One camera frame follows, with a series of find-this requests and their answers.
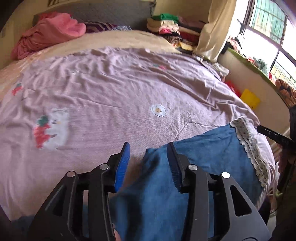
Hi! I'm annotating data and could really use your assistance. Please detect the red plastic bag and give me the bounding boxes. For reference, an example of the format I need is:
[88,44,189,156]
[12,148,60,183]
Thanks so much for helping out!
[224,80,241,97]

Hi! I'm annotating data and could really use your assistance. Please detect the pink crumpled blanket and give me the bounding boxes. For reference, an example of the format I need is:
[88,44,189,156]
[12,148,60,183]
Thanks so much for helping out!
[11,12,86,60]

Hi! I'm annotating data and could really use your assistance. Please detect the stack of folded clothes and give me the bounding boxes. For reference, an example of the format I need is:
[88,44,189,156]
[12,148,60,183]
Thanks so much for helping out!
[147,13,206,52]

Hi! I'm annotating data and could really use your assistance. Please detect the lilac quilted bedspread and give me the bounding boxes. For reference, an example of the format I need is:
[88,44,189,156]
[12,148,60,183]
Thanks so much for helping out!
[1,48,274,220]

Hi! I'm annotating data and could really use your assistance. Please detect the yellow plastic bag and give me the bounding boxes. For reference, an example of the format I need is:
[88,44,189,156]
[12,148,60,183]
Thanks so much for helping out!
[240,89,260,110]

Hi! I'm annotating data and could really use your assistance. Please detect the striped purple pillow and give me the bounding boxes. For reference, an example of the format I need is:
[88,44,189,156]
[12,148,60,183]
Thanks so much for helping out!
[84,22,117,34]

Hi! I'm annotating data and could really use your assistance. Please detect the window with metal grille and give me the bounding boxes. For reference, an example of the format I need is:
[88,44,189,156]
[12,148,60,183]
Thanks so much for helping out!
[232,0,295,87]

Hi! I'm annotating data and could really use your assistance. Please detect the cream curtain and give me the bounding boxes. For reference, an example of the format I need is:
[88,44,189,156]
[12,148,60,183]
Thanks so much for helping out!
[193,0,237,63]

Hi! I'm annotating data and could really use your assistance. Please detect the grey padded headboard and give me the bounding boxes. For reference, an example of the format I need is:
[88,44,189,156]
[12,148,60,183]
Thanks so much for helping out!
[32,1,156,31]

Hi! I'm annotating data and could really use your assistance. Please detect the blue lace-trimmed denim pants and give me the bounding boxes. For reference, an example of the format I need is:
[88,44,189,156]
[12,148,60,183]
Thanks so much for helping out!
[14,115,271,241]

